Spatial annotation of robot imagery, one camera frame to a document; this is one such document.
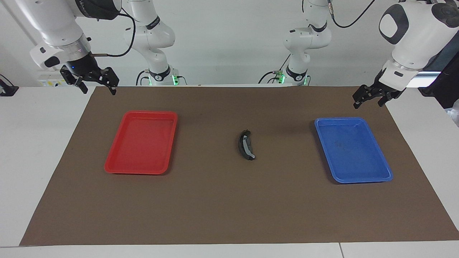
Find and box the black right base cable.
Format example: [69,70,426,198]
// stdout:
[136,70,151,86]

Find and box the white power strip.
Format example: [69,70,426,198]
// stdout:
[38,73,67,87]

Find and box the red plastic tray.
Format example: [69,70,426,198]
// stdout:
[104,110,178,176]

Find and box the black clamp mount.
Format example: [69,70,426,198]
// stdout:
[0,75,19,96]

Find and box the brown table mat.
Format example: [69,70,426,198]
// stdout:
[20,86,459,247]

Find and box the black base cable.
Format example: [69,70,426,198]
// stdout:
[258,54,292,85]
[136,70,151,86]

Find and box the long curved brake pad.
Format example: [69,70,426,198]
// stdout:
[242,130,256,161]

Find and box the black monitor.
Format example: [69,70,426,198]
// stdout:
[418,30,459,110]

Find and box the blue plastic tray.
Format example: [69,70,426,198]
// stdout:
[314,117,393,184]

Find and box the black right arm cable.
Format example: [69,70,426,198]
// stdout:
[90,0,142,58]

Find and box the black left base cable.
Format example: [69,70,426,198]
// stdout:
[258,54,292,85]

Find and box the clear plastic bag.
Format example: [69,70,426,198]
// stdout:
[445,100,459,126]

